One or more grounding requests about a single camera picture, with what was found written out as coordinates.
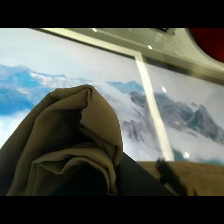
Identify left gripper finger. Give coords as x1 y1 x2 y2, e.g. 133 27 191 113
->
114 152 175 197

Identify brown pants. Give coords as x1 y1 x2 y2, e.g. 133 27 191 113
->
0 84 224 197

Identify red garment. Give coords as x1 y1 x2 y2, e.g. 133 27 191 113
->
189 27 224 64

